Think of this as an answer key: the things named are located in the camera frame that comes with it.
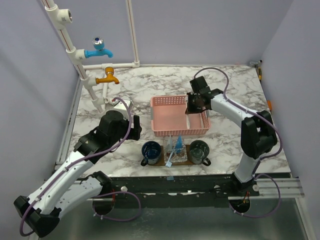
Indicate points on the dark blue mug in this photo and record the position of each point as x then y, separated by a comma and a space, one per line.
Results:
151, 152

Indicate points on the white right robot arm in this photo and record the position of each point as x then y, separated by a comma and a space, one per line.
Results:
257, 133

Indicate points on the brown oval wooden tray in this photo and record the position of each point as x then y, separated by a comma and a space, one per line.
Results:
186, 160

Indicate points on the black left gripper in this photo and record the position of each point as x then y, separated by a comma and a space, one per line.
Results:
134, 132

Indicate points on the pink perforated plastic basket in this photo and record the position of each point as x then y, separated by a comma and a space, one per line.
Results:
167, 114

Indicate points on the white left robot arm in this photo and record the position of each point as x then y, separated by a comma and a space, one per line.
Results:
43, 209

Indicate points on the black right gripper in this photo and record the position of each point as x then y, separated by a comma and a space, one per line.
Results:
189, 109

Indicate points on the orange plastic faucet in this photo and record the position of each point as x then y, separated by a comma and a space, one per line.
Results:
109, 77

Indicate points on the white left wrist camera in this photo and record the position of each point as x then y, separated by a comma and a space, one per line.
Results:
120, 107

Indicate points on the dark green ceramic mug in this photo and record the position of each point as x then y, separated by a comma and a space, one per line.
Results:
199, 151

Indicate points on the yellow black tool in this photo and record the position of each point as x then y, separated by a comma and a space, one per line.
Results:
259, 70

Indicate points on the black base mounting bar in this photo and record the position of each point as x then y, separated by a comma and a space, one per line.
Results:
172, 191

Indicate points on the orange clip on wall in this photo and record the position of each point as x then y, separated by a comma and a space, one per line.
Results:
269, 105

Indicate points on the white pvc pipe frame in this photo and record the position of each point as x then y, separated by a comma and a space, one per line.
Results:
59, 19

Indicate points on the white pink toothbrush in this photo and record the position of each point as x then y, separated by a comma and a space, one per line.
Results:
188, 125

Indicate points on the blue plastic faucet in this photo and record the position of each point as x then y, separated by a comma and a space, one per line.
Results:
100, 50

